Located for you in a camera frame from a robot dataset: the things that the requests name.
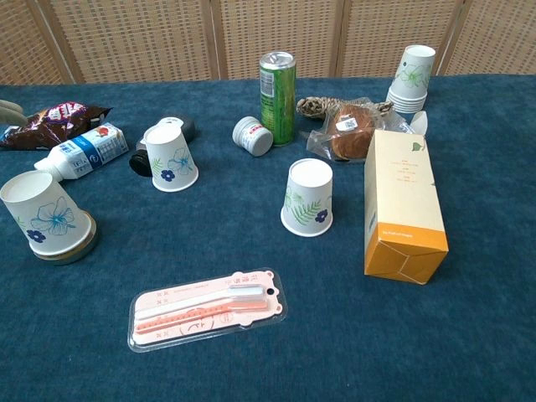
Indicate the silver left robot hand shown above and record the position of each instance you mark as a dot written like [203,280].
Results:
[8,110]

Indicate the white cup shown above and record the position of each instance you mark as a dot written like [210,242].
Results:
[171,159]
[46,209]
[307,201]

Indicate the stack of paper cups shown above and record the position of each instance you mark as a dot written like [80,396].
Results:
[410,79]

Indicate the brown purple snack bag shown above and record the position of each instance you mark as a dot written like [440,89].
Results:
[54,121]

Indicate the white bottle, blue label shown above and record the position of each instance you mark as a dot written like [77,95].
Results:
[92,148]

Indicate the wicker folding screen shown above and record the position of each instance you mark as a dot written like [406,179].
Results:
[125,37]

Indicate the black plastic bottle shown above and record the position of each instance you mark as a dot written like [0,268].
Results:
[140,164]

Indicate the round gold tin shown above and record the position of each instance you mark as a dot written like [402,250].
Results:
[86,250]

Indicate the small white jar, grey lid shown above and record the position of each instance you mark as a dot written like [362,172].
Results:
[251,135]

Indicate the white razor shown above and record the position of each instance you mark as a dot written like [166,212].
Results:
[188,301]

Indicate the tall green drink can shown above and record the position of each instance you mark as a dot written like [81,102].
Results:
[278,100]

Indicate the orange razor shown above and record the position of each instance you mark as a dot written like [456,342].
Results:
[188,320]

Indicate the pine cone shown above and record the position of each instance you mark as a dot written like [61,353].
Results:
[314,108]

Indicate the white cup, green fern print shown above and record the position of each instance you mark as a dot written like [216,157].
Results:
[307,201]

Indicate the pink razor blister pack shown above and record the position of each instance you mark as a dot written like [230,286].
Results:
[251,318]

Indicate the bread in clear bag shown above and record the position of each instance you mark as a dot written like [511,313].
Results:
[352,134]

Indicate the beige and orange carton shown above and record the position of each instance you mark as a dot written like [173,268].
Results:
[402,201]

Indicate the clear plastic packet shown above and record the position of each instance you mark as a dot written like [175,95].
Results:
[412,123]

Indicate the blue carpet table cover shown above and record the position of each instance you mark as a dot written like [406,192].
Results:
[377,335]

